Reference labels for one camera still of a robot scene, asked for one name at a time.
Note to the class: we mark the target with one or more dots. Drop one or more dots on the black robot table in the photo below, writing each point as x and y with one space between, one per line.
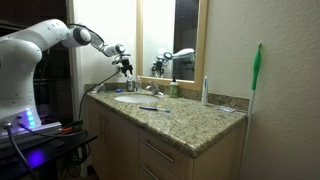
60 145

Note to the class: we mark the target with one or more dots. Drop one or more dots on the wooden vanity cabinet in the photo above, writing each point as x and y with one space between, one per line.
116 146

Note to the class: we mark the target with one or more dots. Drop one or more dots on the white wall power outlet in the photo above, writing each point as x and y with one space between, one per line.
118 74

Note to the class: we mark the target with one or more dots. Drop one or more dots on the white toothpaste tube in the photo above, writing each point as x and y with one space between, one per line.
129 78

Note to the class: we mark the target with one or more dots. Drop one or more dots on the small blue cap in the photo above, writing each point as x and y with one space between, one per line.
119 90

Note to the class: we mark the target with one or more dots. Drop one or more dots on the blue manual toothbrush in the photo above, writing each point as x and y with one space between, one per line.
151 108

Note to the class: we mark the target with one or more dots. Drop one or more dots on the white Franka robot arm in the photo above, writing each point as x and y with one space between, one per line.
20 60

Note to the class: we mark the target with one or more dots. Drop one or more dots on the green soap pump bottle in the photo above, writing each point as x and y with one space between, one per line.
173 89

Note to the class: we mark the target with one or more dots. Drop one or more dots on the small clear bottle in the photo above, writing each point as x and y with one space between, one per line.
138 84

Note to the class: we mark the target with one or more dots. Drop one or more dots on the wood framed wall mirror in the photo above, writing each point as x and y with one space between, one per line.
199 46

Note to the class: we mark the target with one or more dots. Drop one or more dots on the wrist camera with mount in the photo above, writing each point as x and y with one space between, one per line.
116 60

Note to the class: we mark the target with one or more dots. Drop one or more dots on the aluminium mounting rail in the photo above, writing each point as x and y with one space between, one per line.
36 131

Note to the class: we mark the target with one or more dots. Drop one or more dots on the red black clamp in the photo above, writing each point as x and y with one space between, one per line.
71 126

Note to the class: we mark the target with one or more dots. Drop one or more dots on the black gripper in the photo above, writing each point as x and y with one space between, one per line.
125 63

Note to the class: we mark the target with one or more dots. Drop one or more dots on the dark wooden shelf unit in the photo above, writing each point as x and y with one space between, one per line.
53 93

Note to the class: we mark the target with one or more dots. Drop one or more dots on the silver metal cup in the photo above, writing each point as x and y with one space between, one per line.
130 86

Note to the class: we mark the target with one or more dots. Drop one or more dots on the chrome sink faucet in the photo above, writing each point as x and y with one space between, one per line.
154 88

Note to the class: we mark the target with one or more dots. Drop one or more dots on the clear plastic packet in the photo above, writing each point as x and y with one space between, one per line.
227 109

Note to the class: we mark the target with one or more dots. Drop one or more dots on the white oval sink basin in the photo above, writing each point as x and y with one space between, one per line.
136 99

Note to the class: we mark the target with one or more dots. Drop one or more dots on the clear plastic wrapper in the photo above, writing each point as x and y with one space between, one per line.
99 88

